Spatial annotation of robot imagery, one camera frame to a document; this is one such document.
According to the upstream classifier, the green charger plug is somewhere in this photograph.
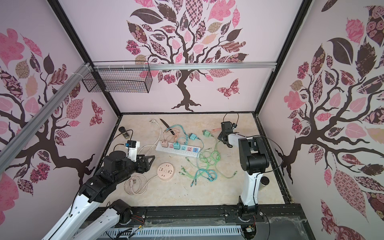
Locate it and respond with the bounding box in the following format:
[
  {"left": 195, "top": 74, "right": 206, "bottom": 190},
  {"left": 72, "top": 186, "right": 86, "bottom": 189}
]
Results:
[{"left": 203, "top": 130, "right": 213, "bottom": 138}]

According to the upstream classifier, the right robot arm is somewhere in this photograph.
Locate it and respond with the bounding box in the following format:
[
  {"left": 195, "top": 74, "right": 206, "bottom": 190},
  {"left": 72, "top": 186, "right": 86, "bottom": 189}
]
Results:
[{"left": 218, "top": 121, "right": 270, "bottom": 213}]

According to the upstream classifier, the black knife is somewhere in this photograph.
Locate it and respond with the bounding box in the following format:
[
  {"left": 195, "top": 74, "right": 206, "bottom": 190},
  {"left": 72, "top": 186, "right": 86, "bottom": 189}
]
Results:
[{"left": 160, "top": 119, "right": 176, "bottom": 136}]

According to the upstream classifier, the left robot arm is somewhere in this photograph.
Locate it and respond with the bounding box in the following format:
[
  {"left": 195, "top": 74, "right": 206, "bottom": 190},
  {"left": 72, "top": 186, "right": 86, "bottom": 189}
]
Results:
[{"left": 44, "top": 151, "right": 155, "bottom": 240}]

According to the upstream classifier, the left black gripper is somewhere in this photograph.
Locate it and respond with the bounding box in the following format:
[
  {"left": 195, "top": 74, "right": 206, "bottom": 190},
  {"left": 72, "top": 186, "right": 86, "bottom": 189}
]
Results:
[{"left": 114, "top": 154, "right": 156, "bottom": 184}]

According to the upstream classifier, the wire mesh basket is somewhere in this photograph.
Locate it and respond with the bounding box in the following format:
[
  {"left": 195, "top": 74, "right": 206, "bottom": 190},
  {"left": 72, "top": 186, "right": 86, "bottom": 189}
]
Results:
[{"left": 82, "top": 60, "right": 153, "bottom": 94}]

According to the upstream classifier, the black lid jar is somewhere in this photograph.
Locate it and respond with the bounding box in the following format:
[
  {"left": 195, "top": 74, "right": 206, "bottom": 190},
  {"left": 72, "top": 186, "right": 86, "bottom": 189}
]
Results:
[{"left": 259, "top": 176, "right": 270, "bottom": 190}]

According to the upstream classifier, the pink charger plug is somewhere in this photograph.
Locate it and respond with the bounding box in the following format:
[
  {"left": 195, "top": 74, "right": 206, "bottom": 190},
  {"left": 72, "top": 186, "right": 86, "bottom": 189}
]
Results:
[{"left": 161, "top": 141, "right": 169, "bottom": 148}]

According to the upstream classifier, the round pink power strip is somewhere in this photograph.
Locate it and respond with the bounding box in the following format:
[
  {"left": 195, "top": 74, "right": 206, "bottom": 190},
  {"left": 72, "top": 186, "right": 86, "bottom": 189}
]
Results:
[{"left": 157, "top": 163, "right": 175, "bottom": 181}]

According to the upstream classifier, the white vented cable duct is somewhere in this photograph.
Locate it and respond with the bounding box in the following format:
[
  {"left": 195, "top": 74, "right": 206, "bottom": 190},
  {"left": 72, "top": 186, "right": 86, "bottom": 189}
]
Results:
[{"left": 98, "top": 226, "right": 244, "bottom": 240}]

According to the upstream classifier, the white multicolour power strip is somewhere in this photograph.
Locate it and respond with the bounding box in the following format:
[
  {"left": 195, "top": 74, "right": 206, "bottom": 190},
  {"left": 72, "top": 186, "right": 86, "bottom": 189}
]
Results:
[{"left": 156, "top": 142, "right": 201, "bottom": 158}]

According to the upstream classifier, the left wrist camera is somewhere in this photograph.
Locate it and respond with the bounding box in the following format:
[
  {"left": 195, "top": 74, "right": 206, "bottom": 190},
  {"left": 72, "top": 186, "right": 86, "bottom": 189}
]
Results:
[{"left": 125, "top": 140, "right": 140, "bottom": 162}]

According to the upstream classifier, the black cap spice bottle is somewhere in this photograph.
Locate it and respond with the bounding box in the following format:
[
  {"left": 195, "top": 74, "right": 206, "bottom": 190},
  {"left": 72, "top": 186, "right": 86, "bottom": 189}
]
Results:
[{"left": 118, "top": 127, "right": 130, "bottom": 139}]

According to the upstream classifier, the teal charger plug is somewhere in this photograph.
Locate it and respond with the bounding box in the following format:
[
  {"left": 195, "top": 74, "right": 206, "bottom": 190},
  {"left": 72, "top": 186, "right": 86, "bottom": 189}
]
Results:
[
  {"left": 189, "top": 133, "right": 200, "bottom": 141},
  {"left": 173, "top": 142, "right": 181, "bottom": 150}
]

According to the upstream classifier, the green teal cable tangle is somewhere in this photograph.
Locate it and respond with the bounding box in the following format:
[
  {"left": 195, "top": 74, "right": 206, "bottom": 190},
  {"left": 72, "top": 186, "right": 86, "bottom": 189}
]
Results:
[{"left": 179, "top": 140, "right": 238, "bottom": 188}]

